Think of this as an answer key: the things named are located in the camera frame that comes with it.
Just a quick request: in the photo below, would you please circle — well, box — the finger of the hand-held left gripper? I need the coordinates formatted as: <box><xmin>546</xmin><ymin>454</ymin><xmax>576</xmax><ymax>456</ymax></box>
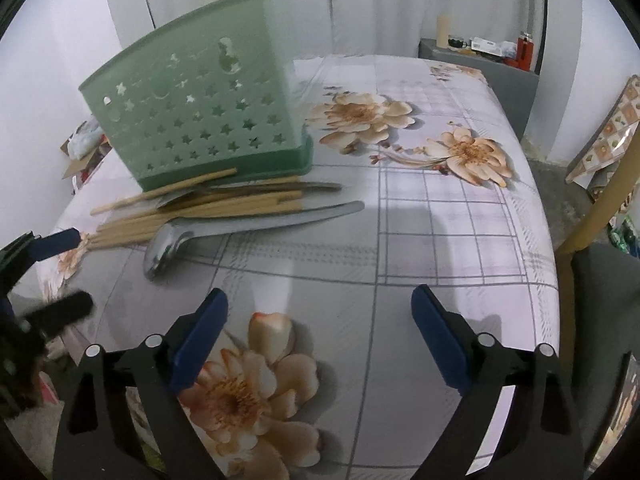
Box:
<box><xmin>0</xmin><ymin>228</ymin><xmax>82</xmax><ymax>281</ymax></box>
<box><xmin>22</xmin><ymin>291</ymin><xmax>95</xmax><ymax>336</ymax></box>

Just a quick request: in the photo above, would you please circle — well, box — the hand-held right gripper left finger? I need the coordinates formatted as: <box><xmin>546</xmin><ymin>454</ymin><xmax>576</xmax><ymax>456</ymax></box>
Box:
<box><xmin>52</xmin><ymin>287</ymin><xmax>230</xmax><ymax>480</ymax></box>

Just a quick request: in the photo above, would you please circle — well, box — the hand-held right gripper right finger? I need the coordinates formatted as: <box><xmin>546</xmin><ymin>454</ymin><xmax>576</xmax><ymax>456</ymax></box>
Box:
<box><xmin>411</xmin><ymin>284</ymin><xmax>586</xmax><ymax>480</ymax></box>

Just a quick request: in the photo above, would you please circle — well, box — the metal ladle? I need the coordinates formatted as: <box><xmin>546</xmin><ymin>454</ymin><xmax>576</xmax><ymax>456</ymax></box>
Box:
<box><xmin>144</xmin><ymin>201</ymin><xmax>366</xmax><ymax>282</ymax></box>

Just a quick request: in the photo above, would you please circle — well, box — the pile of chopsticks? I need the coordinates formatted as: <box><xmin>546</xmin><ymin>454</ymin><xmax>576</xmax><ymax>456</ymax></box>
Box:
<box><xmin>85</xmin><ymin>167</ymin><xmax>306</xmax><ymax>253</ymax></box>

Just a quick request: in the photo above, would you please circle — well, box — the green star-cutout utensil holder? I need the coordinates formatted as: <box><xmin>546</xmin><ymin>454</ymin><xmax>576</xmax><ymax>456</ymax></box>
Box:
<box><xmin>78</xmin><ymin>0</ymin><xmax>315</xmax><ymax>193</ymax></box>

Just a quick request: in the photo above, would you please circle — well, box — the cardboard box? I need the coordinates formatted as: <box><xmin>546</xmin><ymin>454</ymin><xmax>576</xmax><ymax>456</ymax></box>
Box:
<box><xmin>60</xmin><ymin>120</ymin><xmax>108</xmax><ymax>181</ymax></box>

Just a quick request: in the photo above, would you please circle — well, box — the floral checked bed sheet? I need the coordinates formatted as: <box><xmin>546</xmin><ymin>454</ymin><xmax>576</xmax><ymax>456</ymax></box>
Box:
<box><xmin>35</xmin><ymin>54</ymin><xmax>561</xmax><ymax>480</ymax></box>

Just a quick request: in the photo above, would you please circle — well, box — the white plastic bag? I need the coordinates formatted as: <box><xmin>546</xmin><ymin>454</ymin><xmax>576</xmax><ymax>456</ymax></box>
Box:
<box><xmin>70</xmin><ymin>120</ymin><xmax>106</xmax><ymax>157</ymax></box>

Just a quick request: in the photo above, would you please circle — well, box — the yellow wooden chair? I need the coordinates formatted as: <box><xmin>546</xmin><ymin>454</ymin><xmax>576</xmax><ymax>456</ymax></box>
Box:
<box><xmin>555</xmin><ymin>145</ymin><xmax>640</xmax><ymax>356</ymax></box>

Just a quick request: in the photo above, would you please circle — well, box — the grey cabinet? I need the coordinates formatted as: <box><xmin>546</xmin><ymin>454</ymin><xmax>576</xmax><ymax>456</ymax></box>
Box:
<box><xmin>417</xmin><ymin>38</ymin><xmax>541</xmax><ymax>146</ymax></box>

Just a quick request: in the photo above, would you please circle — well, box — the patterned tablecloth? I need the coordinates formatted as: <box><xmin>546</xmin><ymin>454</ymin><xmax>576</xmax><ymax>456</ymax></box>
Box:
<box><xmin>565</xmin><ymin>74</ymin><xmax>640</xmax><ymax>186</ymax></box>

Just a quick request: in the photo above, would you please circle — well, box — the white carton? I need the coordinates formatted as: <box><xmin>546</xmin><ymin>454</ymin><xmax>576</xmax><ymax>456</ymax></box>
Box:
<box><xmin>471</xmin><ymin>37</ymin><xmax>516</xmax><ymax>58</ymax></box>

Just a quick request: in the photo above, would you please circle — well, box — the red lighter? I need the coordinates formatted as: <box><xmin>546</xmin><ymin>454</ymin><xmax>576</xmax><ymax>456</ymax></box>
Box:
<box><xmin>517</xmin><ymin>32</ymin><xmax>535</xmax><ymax>70</ymax></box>

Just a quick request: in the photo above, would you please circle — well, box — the white curtain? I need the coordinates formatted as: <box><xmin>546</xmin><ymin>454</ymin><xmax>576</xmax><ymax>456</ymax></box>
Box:
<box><xmin>100</xmin><ymin>0</ymin><xmax>581</xmax><ymax>61</ymax></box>

